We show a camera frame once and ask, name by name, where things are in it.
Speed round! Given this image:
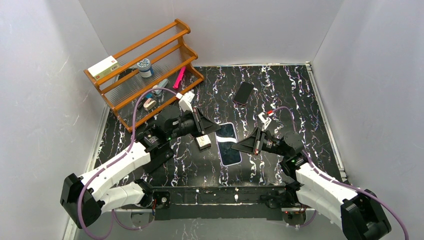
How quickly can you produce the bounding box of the purple phone case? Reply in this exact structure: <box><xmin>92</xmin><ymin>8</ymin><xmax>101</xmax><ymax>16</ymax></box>
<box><xmin>215</xmin><ymin>122</ymin><xmax>243</xmax><ymax>167</ymax></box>

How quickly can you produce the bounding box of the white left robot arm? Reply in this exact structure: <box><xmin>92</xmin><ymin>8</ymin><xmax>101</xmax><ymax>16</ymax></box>
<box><xmin>60</xmin><ymin>105</ymin><xmax>221</xmax><ymax>229</ymax></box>

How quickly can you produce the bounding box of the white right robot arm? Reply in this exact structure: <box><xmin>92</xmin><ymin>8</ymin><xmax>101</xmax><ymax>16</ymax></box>
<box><xmin>232</xmin><ymin>127</ymin><xmax>392</xmax><ymax>240</ymax></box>

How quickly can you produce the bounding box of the black phone near left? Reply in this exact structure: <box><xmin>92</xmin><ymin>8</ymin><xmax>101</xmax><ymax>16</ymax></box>
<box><xmin>142</xmin><ymin>145</ymin><xmax>174</xmax><ymax>174</ymax></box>

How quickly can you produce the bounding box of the black phone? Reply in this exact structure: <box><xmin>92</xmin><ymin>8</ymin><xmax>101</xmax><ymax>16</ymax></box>
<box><xmin>232</xmin><ymin>81</ymin><xmax>255</xmax><ymax>106</ymax></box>
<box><xmin>142</xmin><ymin>145</ymin><xmax>174</xmax><ymax>174</ymax></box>

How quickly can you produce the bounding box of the black phone far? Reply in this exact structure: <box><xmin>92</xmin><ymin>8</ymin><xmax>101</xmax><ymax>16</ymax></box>
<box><xmin>232</xmin><ymin>81</ymin><xmax>255</xmax><ymax>106</ymax></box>

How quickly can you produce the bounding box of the white red small box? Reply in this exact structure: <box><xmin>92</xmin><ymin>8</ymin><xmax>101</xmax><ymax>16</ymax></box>
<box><xmin>195</xmin><ymin>134</ymin><xmax>212</xmax><ymax>151</ymax></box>

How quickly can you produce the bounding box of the pink marker pen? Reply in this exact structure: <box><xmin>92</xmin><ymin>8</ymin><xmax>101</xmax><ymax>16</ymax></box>
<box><xmin>172</xmin><ymin>66</ymin><xmax>186</xmax><ymax>90</ymax></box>

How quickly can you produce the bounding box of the black front base bar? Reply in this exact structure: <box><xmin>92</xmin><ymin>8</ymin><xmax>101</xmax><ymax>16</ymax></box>
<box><xmin>153</xmin><ymin>185</ymin><xmax>305</xmax><ymax>221</ymax></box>

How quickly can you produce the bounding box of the orange wooden shelf rack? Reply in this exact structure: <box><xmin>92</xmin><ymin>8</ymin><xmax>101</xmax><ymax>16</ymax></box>
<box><xmin>84</xmin><ymin>18</ymin><xmax>205</xmax><ymax>132</ymax></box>

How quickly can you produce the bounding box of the blue white round jar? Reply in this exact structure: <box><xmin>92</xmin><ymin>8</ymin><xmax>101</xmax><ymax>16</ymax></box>
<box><xmin>136</xmin><ymin>58</ymin><xmax>154</xmax><ymax>78</ymax></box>

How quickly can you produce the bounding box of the white cardboard box on shelf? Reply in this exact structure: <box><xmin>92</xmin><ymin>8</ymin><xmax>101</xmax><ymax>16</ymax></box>
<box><xmin>87</xmin><ymin>55</ymin><xmax>120</xmax><ymax>81</ymax></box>

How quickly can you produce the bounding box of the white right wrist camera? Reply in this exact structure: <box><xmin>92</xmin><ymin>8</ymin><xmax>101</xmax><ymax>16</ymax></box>
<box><xmin>258</xmin><ymin>112</ymin><xmax>272</xmax><ymax>132</ymax></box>

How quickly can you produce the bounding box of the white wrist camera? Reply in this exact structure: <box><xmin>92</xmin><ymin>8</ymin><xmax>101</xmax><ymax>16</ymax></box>
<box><xmin>258</xmin><ymin>112</ymin><xmax>272</xmax><ymax>132</ymax></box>
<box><xmin>176</xmin><ymin>91</ymin><xmax>195</xmax><ymax>113</ymax></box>

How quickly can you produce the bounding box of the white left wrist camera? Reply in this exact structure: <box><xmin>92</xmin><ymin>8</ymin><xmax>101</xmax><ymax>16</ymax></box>
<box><xmin>176</xmin><ymin>91</ymin><xmax>195</xmax><ymax>113</ymax></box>

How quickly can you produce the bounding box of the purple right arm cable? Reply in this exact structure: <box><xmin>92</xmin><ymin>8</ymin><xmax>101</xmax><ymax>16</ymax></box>
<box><xmin>269</xmin><ymin>105</ymin><xmax>410</xmax><ymax>240</ymax></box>

